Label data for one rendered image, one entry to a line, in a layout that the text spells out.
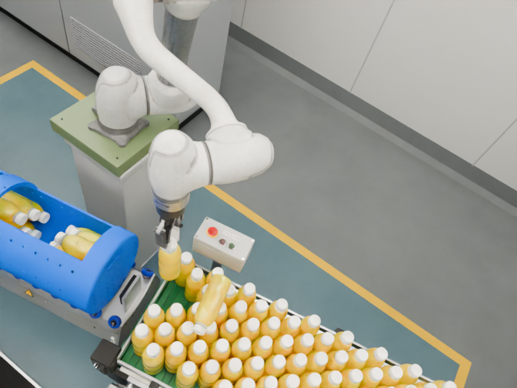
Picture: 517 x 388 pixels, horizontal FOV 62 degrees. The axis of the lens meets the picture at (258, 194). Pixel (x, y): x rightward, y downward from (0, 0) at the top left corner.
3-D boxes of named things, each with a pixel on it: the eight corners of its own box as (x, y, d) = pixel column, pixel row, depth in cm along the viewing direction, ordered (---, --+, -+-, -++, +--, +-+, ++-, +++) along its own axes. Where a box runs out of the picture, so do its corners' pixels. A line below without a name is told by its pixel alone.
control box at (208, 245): (204, 229, 166) (206, 215, 158) (250, 252, 164) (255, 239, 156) (191, 249, 160) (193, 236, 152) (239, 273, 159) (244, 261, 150)
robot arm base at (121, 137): (108, 99, 187) (107, 90, 182) (151, 123, 183) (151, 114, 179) (78, 123, 176) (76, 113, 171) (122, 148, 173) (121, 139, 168)
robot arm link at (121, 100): (95, 103, 176) (88, 59, 159) (140, 99, 182) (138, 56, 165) (100, 132, 168) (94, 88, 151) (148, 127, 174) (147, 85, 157)
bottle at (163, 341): (161, 360, 146) (161, 345, 131) (149, 343, 149) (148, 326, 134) (178, 348, 150) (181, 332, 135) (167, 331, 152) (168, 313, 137)
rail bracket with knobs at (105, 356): (108, 341, 146) (106, 332, 138) (127, 350, 146) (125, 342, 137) (91, 369, 140) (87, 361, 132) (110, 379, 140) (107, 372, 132)
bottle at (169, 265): (178, 260, 142) (179, 232, 127) (182, 279, 138) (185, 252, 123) (156, 264, 140) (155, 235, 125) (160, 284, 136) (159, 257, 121)
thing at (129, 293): (135, 285, 156) (135, 271, 146) (141, 289, 156) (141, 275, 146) (120, 309, 150) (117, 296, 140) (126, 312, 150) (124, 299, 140)
